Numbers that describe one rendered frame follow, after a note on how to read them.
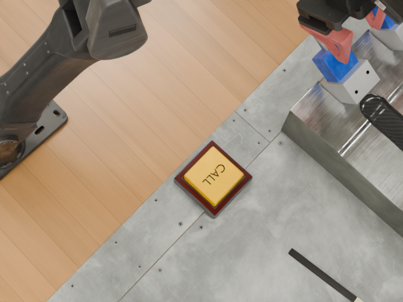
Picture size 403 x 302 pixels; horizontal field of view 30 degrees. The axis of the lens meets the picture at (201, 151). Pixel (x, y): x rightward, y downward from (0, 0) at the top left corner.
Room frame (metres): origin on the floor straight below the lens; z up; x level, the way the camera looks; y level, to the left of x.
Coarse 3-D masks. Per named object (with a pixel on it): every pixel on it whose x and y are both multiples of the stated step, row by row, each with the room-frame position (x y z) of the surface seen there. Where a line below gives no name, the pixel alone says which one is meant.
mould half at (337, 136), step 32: (384, 64) 0.44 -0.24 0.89; (320, 96) 0.38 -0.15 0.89; (384, 96) 0.39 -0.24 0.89; (288, 128) 0.35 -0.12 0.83; (320, 128) 0.33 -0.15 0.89; (352, 128) 0.34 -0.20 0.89; (320, 160) 0.31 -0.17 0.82; (352, 160) 0.30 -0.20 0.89; (384, 160) 0.30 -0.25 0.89; (352, 192) 0.27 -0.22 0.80; (384, 192) 0.26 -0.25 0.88
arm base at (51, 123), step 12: (48, 108) 0.34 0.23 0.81; (60, 108) 0.34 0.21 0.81; (48, 120) 0.32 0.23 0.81; (60, 120) 0.32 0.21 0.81; (36, 132) 0.30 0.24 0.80; (48, 132) 0.30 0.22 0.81; (24, 144) 0.28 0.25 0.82; (36, 144) 0.28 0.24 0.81; (12, 156) 0.25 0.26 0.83; (24, 156) 0.26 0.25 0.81; (0, 168) 0.24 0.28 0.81; (12, 168) 0.24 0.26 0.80
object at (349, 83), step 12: (324, 48) 0.43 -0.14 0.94; (312, 60) 0.41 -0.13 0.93; (324, 60) 0.41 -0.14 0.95; (336, 60) 0.41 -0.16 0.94; (348, 60) 0.42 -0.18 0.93; (360, 60) 0.42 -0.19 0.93; (324, 72) 0.40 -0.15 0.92; (336, 72) 0.40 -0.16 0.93; (348, 72) 0.40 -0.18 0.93; (360, 72) 0.40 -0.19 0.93; (372, 72) 0.41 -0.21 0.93; (324, 84) 0.39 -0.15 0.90; (336, 84) 0.38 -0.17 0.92; (348, 84) 0.38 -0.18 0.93; (360, 84) 0.39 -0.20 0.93; (372, 84) 0.39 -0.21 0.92; (336, 96) 0.38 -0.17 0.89; (348, 96) 0.37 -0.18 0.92; (360, 96) 0.37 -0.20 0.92
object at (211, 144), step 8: (208, 144) 0.31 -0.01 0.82; (216, 144) 0.31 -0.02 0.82; (200, 152) 0.30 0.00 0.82; (224, 152) 0.30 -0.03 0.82; (232, 160) 0.29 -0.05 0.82; (184, 168) 0.27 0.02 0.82; (240, 168) 0.28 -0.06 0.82; (176, 176) 0.26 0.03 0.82; (248, 176) 0.27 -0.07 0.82; (184, 184) 0.25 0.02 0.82; (240, 184) 0.26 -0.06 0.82; (192, 192) 0.24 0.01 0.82; (232, 192) 0.25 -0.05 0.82; (200, 200) 0.23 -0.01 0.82; (224, 200) 0.23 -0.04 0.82; (208, 208) 0.22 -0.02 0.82; (216, 208) 0.22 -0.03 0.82
